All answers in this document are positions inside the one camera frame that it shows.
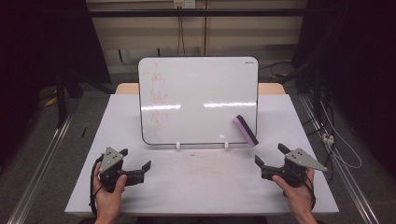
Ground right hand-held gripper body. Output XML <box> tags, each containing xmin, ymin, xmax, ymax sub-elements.
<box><xmin>281</xmin><ymin>147</ymin><xmax>329</xmax><ymax>188</ymax></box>

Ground black hanging cables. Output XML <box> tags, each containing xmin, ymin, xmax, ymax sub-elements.
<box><xmin>176</xmin><ymin>16</ymin><xmax>187</xmax><ymax>57</ymax></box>

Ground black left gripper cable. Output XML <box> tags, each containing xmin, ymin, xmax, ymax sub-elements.
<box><xmin>89</xmin><ymin>154</ymin><xmax>105</xmax><ymax>217</ymax></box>

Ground white floor cable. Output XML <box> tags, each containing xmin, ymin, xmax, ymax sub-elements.
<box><xmin>319</xmin><ymin>100</ymin><xmax>364</xmax><ymax>171</ymax></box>

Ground white wall socket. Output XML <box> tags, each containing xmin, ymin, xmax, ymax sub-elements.
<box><xmin>173</xmin><ymin>0</ymin><xmax>197</xmax><ymax>9</ymax></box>

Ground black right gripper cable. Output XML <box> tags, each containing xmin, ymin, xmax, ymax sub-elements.
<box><xmin>304</xmin><ymin>175</ymin><xmax>318</xmax><ymax>210</ymax></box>

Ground black curtain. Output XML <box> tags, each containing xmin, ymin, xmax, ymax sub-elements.
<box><xmin>290</xmin><ymin>0</ymin><xmax>396</xmax><ymax>180</ymax></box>
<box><xmin>0</xmin><ymin>0</ymin><xmax>112</xmax><ymax>169</ymax></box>

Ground purple and black whiteboard eraser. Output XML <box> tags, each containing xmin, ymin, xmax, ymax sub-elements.
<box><xmin>233</xmin><ymin>114</ymin><xmax>260</xmax><ymax>148</ymax></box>

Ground person's left hand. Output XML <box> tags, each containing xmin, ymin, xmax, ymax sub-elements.
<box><xmin>92</xmin><ymin>161</ymin><xmax>128</xmax><ymax>218</ymax></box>

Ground person's right hand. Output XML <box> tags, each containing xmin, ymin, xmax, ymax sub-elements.
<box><xmin>272</xmin><ymin>168</ymin><xmax>316</xmax><ymax>216</ymax></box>

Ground yellow floor object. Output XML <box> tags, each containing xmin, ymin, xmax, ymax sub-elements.
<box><xmin>43</xmin><ymin>89</ymin><xmax>61</xmax><ymax>108</ymax></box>

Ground black metal stand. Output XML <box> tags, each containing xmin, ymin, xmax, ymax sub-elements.
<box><xmin>277</xmin><ymin>58</ymin><xmax>324</xmax><ymax>108</ymax></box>
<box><xmin>53</xmin><ymin>66</ymin><xmax>114</xmax><ymax>129</ymax></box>

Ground black cable behind whiteboard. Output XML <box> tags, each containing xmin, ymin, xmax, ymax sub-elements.
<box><xmin>259</xmin><ymin>60</ymin><xmax>294</xmax><ymax>79</ymax></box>

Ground black horizontal bar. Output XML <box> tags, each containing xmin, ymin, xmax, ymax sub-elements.
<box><xmin>88</xmin><ymin>8</ymin><xmax>307</xmax><ymax>18</ymax></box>

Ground aluminium floor rail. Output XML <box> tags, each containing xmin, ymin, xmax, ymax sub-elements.
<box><xmin>299</xmin><ymin>94</ymin><xmax>381</xmax><ymax>224</ymax></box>
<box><xmin>6</xmin><ymin>115</ymin><xmax>75</xmax><ymax>224</ymax></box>

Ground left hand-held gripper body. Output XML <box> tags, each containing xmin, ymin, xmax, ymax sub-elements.
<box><xmin>98</xmin><ymin>147</ymin><xmax>126</xmax><ymax>192</ymax></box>

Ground white whiteboard with black frame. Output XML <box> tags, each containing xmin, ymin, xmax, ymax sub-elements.
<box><xmin>137</xmin><ymin>56</ymin><xmax>260</xmax><ymax>147</ymax></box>

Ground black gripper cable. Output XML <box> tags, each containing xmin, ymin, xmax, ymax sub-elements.
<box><xmin>89</xmin><ymin>154</ymin><xmax>105</xmax><ymax>217</ymax></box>
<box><xmin>304</xmin><ymin>175</ymin><xmax>318</xmax><ymax>210</ymax></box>

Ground black floor cables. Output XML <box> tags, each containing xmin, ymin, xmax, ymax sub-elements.
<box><xmin>305</xmin><ymin>96</ymin><xmax>336</xmax><ymax>185</ymax></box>

